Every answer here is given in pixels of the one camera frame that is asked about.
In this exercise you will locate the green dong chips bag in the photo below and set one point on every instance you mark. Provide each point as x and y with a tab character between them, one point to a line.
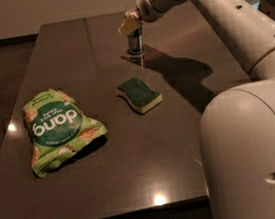
59	130

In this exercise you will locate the blue silver redbull can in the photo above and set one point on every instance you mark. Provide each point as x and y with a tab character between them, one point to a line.
136	41

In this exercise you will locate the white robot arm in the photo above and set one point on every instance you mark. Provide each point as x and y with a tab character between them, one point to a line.
237	135

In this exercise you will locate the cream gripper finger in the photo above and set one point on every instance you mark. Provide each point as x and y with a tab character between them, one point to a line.
132	22

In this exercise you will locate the green yellow sponge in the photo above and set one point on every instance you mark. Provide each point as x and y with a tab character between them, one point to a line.
138	95

